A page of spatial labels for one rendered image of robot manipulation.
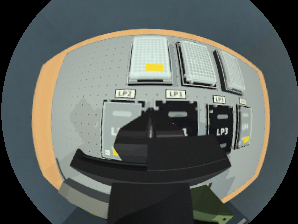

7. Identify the grey button panel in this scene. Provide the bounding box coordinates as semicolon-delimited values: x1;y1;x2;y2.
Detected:
56;158;110;220

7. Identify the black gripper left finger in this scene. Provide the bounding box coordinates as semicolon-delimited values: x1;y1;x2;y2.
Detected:
116;107;151;138

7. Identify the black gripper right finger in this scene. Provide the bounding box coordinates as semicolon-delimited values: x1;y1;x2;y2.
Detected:
151;107;185;138

